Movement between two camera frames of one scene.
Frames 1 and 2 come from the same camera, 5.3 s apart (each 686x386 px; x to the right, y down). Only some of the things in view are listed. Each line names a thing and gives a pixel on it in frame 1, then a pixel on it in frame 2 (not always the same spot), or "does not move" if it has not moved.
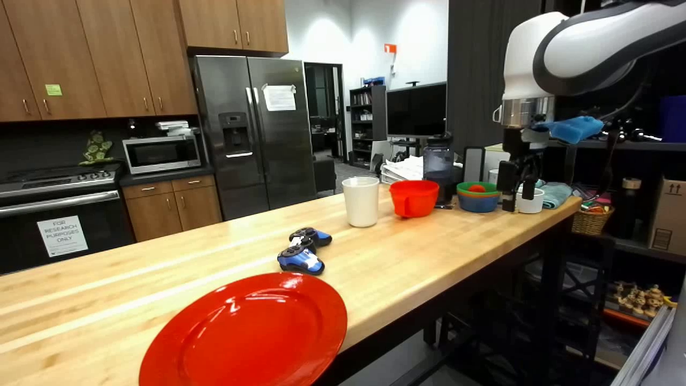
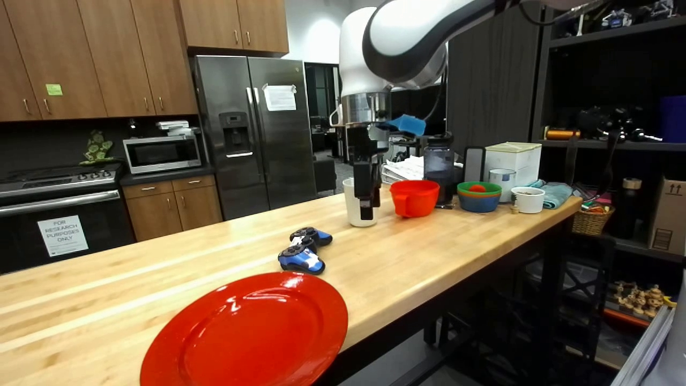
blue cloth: (570, 129) to (409, 124)
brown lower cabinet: (171, 205) does not move
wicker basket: (590, 221) does not move
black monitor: (416, 110) does not move
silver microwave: (162, 154) does not move
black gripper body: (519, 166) to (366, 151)
